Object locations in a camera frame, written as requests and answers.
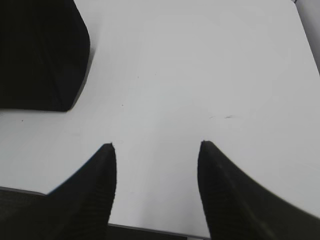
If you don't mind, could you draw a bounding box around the black canvas tote bag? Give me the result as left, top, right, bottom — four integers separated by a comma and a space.
0, 0, 91, 112

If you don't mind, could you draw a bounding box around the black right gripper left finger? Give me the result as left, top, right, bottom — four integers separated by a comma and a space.
0, 143, 117, 240

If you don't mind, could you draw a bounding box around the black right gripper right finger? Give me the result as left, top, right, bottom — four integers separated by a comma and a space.
197, 141, 320, 240

